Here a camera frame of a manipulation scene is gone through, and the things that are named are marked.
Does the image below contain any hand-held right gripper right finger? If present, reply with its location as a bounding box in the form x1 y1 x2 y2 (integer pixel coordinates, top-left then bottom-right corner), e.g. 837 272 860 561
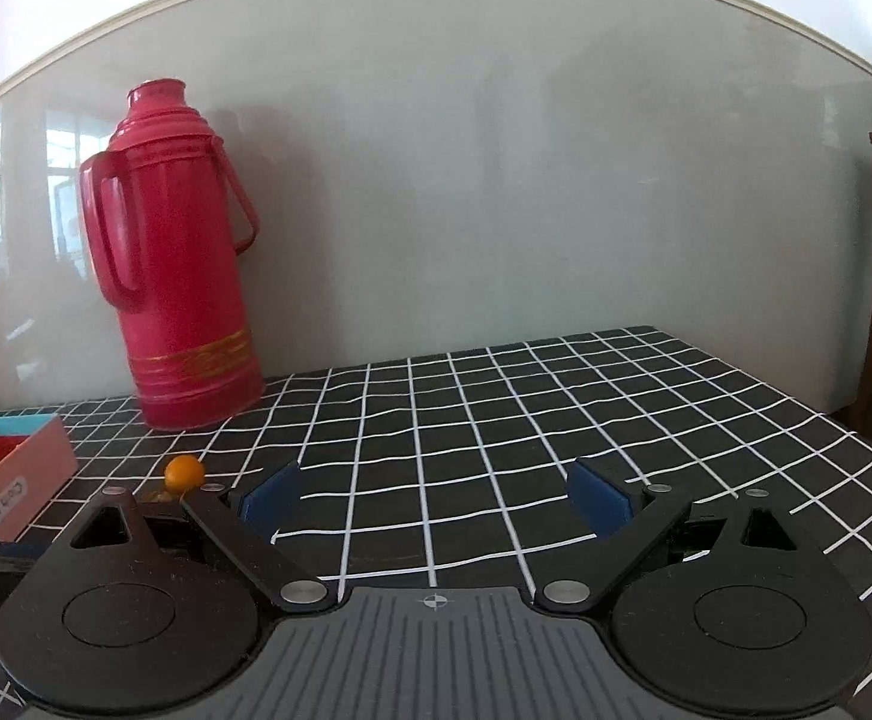
535 457 808 613

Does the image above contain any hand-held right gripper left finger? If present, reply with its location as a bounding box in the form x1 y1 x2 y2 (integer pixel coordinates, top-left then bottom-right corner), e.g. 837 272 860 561
68 459 338 614

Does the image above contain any colourful cardboard box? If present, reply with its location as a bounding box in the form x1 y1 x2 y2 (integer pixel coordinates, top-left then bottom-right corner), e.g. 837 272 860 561
0 412 80 541

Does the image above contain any small orange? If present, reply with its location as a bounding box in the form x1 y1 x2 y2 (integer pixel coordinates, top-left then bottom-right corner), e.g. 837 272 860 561
164 455 205 494

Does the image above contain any black checked tablecloth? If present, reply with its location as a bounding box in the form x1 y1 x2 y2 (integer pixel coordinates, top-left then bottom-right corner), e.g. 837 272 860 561
0 325 872 720

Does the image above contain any red thermos flask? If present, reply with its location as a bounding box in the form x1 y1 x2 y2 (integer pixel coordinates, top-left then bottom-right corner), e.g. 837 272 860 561
80 79 267 432

